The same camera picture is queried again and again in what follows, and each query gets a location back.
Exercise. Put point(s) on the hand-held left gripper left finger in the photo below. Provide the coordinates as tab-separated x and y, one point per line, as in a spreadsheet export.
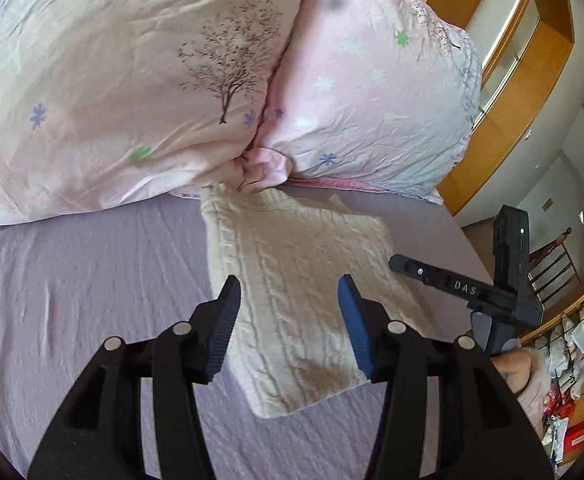
223	327

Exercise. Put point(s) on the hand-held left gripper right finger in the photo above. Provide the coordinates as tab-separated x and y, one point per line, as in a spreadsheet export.
354	327

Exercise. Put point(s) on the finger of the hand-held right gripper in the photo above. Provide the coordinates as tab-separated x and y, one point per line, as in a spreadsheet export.
434	276

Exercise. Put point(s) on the person's right hand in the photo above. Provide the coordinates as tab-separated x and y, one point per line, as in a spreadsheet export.
512	367

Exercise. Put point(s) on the dark wooden chair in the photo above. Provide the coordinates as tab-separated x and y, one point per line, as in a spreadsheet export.
554	271

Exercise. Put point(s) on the cluttered wooden shelf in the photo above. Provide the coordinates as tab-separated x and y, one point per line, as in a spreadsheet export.
579	350

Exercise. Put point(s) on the bed with lavender sheet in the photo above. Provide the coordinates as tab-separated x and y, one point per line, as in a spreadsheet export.
97	285

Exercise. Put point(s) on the pink pillow with star print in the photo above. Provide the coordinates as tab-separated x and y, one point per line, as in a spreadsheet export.
366	85

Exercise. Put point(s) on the wooden headboard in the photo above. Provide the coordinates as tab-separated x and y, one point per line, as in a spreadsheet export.
554	60

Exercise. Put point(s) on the pink pillow with tree print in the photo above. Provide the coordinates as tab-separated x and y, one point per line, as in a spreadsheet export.
122	85

